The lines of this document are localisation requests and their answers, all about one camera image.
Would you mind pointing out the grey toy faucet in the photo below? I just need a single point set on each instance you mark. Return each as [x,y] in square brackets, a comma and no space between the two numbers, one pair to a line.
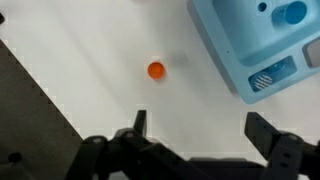
[314,52]

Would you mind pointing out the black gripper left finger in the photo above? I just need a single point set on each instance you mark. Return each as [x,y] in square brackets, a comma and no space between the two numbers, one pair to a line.
[133,156]

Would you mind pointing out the small orange cup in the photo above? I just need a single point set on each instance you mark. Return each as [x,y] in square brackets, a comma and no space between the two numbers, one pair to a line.
[156,70]

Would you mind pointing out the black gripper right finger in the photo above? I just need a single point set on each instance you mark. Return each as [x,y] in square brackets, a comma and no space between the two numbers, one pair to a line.
[286,153]

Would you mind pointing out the blue toy sink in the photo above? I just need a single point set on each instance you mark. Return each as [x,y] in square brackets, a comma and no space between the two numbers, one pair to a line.
[220,40]

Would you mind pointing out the small blue cup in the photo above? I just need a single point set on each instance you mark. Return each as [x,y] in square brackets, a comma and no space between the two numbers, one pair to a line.
[293,12]

